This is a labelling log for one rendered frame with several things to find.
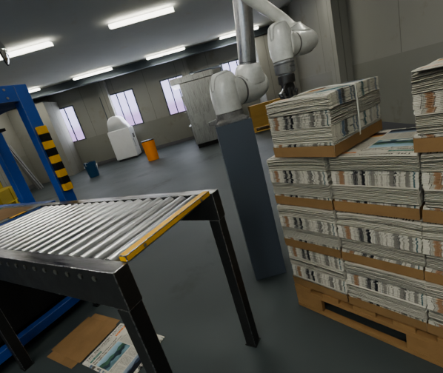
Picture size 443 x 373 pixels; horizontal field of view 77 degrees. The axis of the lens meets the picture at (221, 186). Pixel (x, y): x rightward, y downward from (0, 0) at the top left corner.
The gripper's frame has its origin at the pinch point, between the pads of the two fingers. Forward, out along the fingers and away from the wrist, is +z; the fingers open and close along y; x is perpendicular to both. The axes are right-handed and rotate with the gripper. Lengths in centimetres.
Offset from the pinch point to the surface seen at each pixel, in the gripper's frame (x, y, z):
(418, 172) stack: -53, -18, 18
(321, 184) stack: -20.9, -18.9, 23.7
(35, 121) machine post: 141, -77, -34
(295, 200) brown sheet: -7.4, -18.7, 32.6
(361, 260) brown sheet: -34, -19, 55
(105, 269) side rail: -6, -100, 16
